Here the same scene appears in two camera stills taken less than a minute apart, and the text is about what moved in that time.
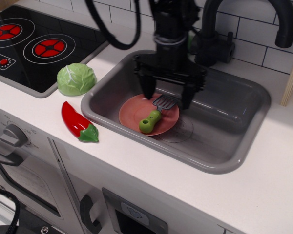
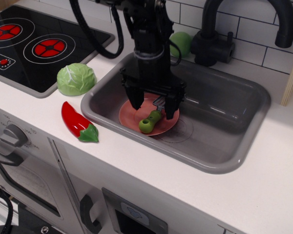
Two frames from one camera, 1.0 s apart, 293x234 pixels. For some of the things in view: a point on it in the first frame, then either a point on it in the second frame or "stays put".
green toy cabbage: x=75 y=79 stays put
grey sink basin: x=218 y=134 stays put
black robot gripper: x=172 y=64 → x=153 y=74
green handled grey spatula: x=146 y=125 stays put
